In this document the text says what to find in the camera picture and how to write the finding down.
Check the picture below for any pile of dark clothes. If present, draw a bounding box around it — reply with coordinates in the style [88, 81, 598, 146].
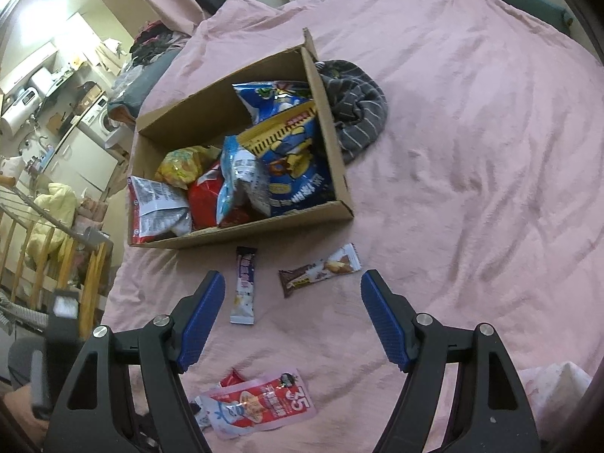
[129, 21, 190, 64]

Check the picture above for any pale yellow garment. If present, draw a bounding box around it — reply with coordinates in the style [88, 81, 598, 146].
[23, 182, 79, 270]

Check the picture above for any dark blue yellow snack bag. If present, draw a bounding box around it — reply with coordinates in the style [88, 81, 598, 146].
[236, 99, 337, 218]

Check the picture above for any blue green print snack bag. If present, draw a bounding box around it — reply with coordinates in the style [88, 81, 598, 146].
[232, 80, 314, 126]

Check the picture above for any white pink printed cloth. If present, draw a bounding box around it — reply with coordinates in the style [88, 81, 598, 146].
[519, 361, 593, 428]

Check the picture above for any white washing machine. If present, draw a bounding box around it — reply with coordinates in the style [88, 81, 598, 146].
[78, 97, 123, 152]

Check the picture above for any brown cardboard box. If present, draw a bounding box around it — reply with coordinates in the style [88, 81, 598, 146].
[126, 28, 354, 250]

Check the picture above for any silver red snack bag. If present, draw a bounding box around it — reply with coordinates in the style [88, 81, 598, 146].
[127, 176, 193, 245]

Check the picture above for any light blue white snack bag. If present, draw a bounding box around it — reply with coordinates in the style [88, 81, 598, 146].
[216, 135, 272, 226]

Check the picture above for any grey chair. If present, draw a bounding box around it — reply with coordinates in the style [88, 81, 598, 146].
[7, 337, 36, 388]

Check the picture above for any grey striped cloth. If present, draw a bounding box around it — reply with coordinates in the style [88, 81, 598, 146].
[314, 59, 390, 166]

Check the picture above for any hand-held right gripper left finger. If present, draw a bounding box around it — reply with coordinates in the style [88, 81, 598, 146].
[43, 270, 226, 453]

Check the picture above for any pink red flat packet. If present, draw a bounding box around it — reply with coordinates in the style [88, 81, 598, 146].
[191, 368, 318, 437]

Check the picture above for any white water heater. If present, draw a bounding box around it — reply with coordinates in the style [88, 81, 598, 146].
[0, 87, 39, 137]

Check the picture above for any yellow clear snack bag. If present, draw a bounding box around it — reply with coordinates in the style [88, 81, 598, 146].
[155, 145, 222, 190]

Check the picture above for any white cabinet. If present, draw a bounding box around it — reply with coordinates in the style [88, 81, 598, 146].
[42, 127, 123, 199]

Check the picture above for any pink blanket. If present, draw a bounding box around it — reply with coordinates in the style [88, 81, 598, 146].
[101, 0, 604, 453]

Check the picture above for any grey blue garment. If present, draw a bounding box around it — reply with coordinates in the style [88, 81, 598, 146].
[108, 49, 182, 114]

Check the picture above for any white slim snack bar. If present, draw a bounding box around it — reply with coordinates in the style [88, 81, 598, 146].
[230, 246, 258, 325]

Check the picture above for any wooden railing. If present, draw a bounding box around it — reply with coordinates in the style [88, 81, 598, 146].
[0, 174, 114, 336]

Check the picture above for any brown white snack bar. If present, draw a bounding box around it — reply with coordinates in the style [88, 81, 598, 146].
[278, 243, 362, 299]

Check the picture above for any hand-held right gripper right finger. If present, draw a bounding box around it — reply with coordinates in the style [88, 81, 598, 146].
[360, 269, 541, 453]

